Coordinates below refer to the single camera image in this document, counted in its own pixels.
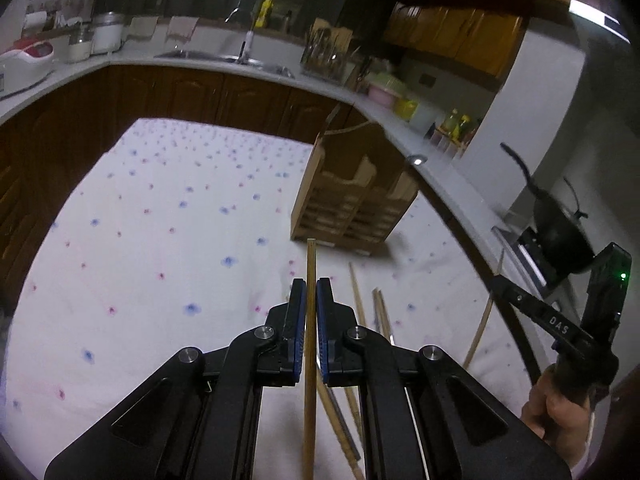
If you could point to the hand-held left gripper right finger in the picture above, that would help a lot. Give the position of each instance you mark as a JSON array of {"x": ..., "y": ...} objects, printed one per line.
[{"x": 323, "y": 320}]

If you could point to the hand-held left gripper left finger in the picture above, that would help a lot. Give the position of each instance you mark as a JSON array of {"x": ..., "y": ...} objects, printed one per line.
[{"x": 300, "y": 320}]

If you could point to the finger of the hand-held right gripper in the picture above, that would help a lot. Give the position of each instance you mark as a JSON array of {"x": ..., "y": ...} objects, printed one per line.
[{"x": 540, "y": 316}]

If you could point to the wooden utensil holder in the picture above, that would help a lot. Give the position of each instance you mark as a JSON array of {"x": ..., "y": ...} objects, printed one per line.
[{"x": 360, "y": 200}]

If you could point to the person's right hand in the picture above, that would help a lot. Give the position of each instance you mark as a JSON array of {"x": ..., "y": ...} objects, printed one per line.
[{"x": 555, "y": 420}]

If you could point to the black wok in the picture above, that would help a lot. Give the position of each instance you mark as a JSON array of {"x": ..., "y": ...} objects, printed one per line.
[{"x": 560, "y": 240}]

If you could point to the white floral tablecloth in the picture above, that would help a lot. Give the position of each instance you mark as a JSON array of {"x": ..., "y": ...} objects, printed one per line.
[{"x": 175, "y": 235}]

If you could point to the small round metal object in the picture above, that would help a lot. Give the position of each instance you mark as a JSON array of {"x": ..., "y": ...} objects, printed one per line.
[{"x": 417, "y": 159}]

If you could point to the row of small spice jars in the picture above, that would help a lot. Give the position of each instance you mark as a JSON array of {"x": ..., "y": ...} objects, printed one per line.
[{"x": 447, "y": 146}]

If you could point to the white kitchen countertop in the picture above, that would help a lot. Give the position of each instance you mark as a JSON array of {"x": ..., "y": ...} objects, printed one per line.
[{"x": 392, "y": 130}]

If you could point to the yellow green condiment bottle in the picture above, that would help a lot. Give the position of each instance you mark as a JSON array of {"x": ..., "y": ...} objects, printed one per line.
[{"x": 465, "y": 127}]

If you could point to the amber condiment bottle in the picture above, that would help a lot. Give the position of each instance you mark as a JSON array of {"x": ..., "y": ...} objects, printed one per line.
[{"x": 451, "y": 122}]

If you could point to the yellow green container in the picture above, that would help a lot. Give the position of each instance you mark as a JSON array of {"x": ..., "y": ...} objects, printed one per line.
[{"x": 406, "y": 109}]

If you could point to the clear plastic container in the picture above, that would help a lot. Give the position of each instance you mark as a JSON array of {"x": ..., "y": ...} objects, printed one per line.
[{"x": 426, "y": 117}]

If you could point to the knife block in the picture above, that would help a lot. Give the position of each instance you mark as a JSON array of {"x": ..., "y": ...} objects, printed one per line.
[{"x": 357, "y": 77}]

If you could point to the light green lid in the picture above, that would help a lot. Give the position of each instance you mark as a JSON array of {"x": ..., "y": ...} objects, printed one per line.
[{"x": 387, "y": 79}]

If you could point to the countertop cutlery drying rack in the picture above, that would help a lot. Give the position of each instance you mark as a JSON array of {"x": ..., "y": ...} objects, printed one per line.
[{"x": 322, "y": 60}]

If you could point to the brown lower kitchen cabinets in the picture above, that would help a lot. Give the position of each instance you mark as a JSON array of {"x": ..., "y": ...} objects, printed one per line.
[{"x": 150, "y": 95}]

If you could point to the brown kitchen cabinets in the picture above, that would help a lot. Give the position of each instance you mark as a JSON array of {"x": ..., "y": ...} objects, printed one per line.
[
  {"x": 450, "y": 30},
  {"x": 150, "y": 95}
]

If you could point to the rectangular ceiling light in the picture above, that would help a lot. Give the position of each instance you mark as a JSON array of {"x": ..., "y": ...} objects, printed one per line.
[{"x": 592, "y": 12}]

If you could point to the chrome faucet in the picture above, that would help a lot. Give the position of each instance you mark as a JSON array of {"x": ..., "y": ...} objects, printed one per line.
[{"x": 247, "y": 45}]

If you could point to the steel kitchen sink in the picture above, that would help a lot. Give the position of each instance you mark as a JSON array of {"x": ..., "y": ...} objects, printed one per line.
[{"x": 200, "y": 55}]

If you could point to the wooden cutting board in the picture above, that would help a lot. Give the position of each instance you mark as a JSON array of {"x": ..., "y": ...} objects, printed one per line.
[{"x": 336, "y": 32}]

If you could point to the brown upper kitchen cabinets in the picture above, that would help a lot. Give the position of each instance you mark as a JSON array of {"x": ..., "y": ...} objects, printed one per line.
[{"x": 450, "y": 30}]

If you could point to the pink hanging cloth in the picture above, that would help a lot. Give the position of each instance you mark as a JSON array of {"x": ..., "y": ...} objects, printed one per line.
[{"x": 181, "y": 29}]

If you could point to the beige hanging cloth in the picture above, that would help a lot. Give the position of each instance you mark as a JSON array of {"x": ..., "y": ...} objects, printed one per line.
[{"x": 141, "y": 27}]

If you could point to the white storage jars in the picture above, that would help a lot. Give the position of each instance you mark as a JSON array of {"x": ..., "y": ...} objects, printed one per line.
[{"x": 108, "y": 35}]

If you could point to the small glass jar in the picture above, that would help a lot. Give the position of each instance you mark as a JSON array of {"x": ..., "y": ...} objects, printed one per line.
[{"x": 80, "y": 47}]

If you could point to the white red rice cooker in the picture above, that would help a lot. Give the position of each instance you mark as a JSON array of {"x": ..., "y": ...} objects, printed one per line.
[{"x": 25, "y": 67}]

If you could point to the white paper roll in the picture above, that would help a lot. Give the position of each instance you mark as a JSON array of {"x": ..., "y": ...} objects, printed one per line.
[{"x": 35, "y": 26}]

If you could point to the wall outlet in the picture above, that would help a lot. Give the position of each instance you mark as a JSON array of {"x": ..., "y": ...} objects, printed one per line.
[{"x": 427, "y": 80}]

